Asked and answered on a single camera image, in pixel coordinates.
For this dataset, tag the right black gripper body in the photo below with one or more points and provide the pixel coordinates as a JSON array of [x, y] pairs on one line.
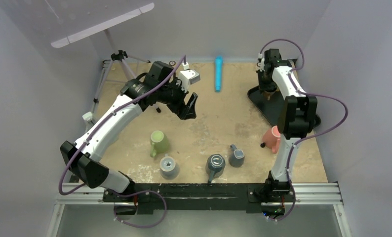
[[265, 83]]

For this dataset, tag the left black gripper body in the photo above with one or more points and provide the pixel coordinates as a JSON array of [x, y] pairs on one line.
[[173, 97]]

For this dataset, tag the brown mug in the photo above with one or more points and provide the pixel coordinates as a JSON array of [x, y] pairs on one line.
[[268, 95]]

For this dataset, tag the green mug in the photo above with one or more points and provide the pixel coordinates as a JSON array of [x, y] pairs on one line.
[[159, 143]]

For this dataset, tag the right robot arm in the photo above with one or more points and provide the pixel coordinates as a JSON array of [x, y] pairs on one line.
[[278, 182]]

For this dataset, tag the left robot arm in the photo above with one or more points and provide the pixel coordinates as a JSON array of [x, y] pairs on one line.
[[161, 84]]

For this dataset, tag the pink mug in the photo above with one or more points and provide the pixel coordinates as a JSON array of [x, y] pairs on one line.
[[271, 139]]

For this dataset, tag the dark blue-grey mug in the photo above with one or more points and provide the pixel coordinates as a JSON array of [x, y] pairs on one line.
[[215, 166]]

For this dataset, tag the light grey mug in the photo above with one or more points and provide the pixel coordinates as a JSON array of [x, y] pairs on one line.
[[169, 168]]

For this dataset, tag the slate blue mug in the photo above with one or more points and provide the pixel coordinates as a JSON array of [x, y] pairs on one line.
[[237, 156]]

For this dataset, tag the black tray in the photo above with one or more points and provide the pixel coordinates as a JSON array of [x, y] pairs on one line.
[[268, 108]]

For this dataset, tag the blue cylinder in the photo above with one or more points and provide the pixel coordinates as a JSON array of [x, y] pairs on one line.
[[218, 73]]

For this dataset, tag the tripod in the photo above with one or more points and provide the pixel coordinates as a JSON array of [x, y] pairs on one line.
[[117, 70]]

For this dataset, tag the overhead light panel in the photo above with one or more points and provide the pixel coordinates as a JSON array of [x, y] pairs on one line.
[[79, 19]]

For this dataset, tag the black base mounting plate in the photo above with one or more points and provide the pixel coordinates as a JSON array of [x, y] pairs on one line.
[[148, 197]]

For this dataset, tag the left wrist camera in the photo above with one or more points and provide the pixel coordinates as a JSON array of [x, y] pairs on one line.
[[187, 77]]

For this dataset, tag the aluminium frame rail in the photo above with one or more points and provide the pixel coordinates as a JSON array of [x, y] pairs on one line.
[[306, 194]]

